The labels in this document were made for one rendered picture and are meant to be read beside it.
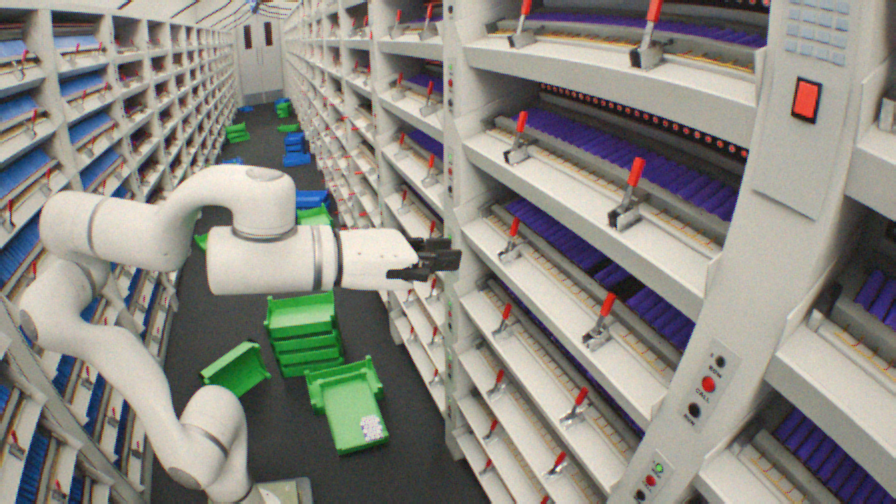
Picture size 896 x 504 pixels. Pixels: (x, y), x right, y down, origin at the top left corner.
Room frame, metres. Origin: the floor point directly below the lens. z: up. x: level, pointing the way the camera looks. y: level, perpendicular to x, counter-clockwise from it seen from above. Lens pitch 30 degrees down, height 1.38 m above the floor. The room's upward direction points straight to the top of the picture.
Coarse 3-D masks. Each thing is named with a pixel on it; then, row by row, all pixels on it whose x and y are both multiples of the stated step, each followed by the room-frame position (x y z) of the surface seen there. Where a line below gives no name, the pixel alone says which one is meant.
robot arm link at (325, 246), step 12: (312, 228) 0.45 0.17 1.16; (324, 228) 0.46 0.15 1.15; (324, 240) 0.44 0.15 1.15; (324, 252) 0.43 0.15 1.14; (336, 252) 0.44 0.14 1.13; (324, 264) 0.42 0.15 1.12; (336, 264) 0.43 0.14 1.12; (324, 276) 0.42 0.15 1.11; (336, 276) 0.43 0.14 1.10; (324, 288) 0.42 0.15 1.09
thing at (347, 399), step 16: (320, 384) 1.10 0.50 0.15; (336, 384) 1.16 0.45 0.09; (352, 384) 1.17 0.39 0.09; (368, 384) 1.16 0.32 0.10; (336, 400) 1.09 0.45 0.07; (352, 400) 1.10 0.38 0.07; (368, 400) 1.11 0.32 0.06; (336, 416) 1.02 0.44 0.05; (352, 416) 1.03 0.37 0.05; (336, 432) 0.96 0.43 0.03; (352, 432) 0.96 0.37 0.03; (384, 432) 0.93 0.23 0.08; (336, 448) 0.85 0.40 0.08; (352, 448) 0.88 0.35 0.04
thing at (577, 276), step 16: (496, 208) 0.85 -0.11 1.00; (544, 256) 0.68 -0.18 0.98; (560, 256) 0.64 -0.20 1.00; (560, 272) 0.62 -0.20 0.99; (576, 272) 0.59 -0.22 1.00; (592, 288) 0.55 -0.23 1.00; (624, 320) 0.47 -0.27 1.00; (640, 320) 0.45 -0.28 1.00; (624, 336) 0.45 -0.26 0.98; (640, 336) 0.43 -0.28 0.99; (656, 336) 0.42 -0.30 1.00; (640, 352) 0.41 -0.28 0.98; (656, 352) 0.40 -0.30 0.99; (672, 352) 0.38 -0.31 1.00; (656, 368) 0.38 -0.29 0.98; (672, 368) 0.37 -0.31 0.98
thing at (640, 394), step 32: (512, 192) 0.91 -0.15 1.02; (480, 224) 0.85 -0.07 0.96; (480, 256) 0.80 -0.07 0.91; (512, 288) 0.67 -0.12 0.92; (544, 288) 0.60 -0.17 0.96; (576, 288) 0.58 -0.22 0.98; (544, 320) 0.56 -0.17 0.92; (576, 320) 0.51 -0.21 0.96; (608, 320) 0.50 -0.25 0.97; (576, 352) 0.47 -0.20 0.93; (608, 352) 0.44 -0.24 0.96; (608, 384) 0.40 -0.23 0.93; (640, 384) 0.37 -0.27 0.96; (640, 416) 0.33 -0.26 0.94
